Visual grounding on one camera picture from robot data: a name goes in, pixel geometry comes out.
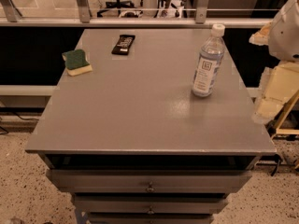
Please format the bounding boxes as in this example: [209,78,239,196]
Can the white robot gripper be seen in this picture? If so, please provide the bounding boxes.
[249,0,299,62]

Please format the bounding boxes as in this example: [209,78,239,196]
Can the blue plastic water bottle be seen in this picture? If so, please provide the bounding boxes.
[192,24,225,97]

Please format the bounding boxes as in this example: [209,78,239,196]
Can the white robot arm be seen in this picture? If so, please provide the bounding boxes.
[249,0,299,124]

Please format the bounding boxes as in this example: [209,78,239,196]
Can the yellow wooden stand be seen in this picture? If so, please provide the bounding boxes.
[271,91,299,138]

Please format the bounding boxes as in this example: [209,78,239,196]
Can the black snack bar wrapper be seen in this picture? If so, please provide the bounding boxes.
[111,35,135,55]

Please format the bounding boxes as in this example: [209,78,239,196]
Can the grey drawer cabinet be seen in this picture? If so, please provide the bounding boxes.
[24,27,278,224]

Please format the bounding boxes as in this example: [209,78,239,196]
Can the green and yellow sponge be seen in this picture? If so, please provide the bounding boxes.
[62,49,93,77]

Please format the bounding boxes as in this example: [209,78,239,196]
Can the middle grey drawer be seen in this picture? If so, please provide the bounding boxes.
[74,195,228,215]

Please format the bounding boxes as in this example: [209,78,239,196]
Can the grey drawer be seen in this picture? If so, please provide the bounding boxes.
[46,170,251,194]
[89,214,213,224]
[74,195,228,215]

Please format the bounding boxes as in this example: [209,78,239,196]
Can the top grey drawer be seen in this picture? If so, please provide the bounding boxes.
[46,170,251,194]

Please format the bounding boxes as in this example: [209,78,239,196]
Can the bottom grey drawer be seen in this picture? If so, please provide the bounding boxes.
[89,214,213,224]

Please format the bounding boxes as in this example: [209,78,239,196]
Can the metal railing frame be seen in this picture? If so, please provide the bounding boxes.
[0,0,278,28]

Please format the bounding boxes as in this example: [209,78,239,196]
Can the black floor cable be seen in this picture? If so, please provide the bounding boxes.
[0,110,41,136]

